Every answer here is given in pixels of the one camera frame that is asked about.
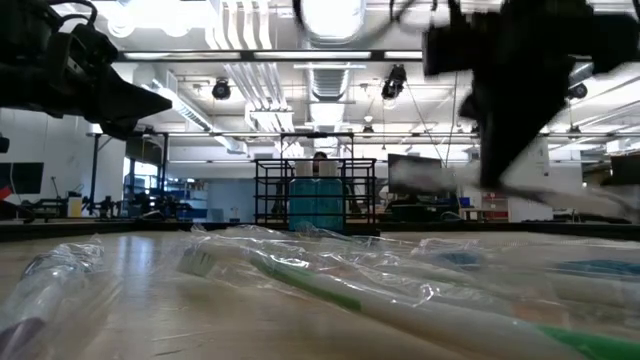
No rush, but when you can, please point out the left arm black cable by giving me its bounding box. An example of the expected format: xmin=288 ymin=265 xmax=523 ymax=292
xmin=47 ymin=0 xmax=99 ymax=26

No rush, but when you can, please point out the black wire basket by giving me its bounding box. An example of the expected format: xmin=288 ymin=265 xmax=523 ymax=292
xmin=253 ymin=157 xmax=379 ymax=237

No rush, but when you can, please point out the dark office desk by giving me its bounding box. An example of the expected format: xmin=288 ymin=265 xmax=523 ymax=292
xmin=379 ymin=197 xmax=466 ymax=224

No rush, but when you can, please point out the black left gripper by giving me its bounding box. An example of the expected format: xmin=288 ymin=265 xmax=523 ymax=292
xmin=47 ymin=22 xmax=174 ymax=141

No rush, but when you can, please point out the purple and white toothbrush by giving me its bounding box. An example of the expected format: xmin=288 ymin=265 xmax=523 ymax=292
xmin=0 ymin=238 xmax=109 ymax=360

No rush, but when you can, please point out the green and white toothbrush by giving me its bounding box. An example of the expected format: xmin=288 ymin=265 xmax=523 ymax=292
xmin=175 ymin=244 xmax=640 ymax=360
xmin=329 ymin=247 xmax=640 ymax=306

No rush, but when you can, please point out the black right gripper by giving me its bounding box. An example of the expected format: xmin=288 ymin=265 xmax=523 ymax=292
xmin=422 ymin=0 xmax=596 ymax=189

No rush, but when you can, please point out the teal mouthwash bottle white cap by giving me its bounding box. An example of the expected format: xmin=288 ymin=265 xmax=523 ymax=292
xmin=288 ymin=159 xmax=318 ymax=232
xmin=316 ymin=159 xmax=345 ymax=232

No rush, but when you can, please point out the red shelf rack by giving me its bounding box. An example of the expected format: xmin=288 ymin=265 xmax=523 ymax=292
xmin=480 ymin=189 xmax=509 ymax=221

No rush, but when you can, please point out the black flat monitor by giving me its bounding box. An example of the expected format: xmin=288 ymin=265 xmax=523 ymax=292
xmin=387 ymin=153 xmax=444 ymax=197
xmin=610 ymin=154 xmax=640 ymax=187
xmin=0 ymin=162 xmax=45 ymax=195

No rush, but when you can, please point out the black background rig frame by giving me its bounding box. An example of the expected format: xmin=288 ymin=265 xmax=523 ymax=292
xmin=84 ymin=129 xmax=481 ymax=221

